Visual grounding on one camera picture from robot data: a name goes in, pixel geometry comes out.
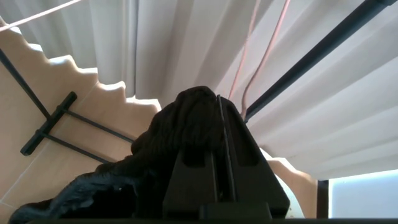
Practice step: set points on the black clothes rack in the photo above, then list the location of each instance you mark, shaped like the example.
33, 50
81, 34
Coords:
311, 60

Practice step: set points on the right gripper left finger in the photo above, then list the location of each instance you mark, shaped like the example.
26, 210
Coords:
186, 189

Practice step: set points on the white laundry basket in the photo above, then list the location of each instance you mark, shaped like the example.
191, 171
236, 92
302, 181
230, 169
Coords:
292, 202

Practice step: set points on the black shorts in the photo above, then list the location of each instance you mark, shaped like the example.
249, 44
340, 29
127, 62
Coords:
174, 130

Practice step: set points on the beige curtain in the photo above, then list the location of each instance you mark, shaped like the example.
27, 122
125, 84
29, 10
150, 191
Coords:
171, 46

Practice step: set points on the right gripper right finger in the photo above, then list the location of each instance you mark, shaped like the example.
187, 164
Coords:
255, 186

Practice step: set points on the pink clothes hanger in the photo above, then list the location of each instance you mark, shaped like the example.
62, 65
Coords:
276, 31
40, 14

